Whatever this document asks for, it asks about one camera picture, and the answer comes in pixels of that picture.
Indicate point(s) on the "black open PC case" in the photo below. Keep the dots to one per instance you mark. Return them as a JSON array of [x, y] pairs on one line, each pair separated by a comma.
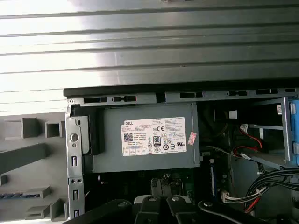
[[74, 149]]

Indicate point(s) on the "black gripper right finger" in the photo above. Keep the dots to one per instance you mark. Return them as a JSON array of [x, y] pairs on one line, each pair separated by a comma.
[[180, 210]]

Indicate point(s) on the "grey parts rack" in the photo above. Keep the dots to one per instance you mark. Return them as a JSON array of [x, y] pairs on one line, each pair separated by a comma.
[[53, 158]]

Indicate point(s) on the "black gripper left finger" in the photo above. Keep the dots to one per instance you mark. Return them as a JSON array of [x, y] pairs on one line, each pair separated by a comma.
[[147, 210]]

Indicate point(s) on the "blue drive bay latch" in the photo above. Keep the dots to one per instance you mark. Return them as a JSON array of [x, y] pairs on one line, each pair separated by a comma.
[[294, 130]]

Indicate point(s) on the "green motherboard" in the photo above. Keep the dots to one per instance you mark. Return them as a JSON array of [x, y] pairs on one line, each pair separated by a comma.
[[189, 186]]

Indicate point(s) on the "grey metal drive cage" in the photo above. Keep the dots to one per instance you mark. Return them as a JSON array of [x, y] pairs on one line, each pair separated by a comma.
[[286, 130]]

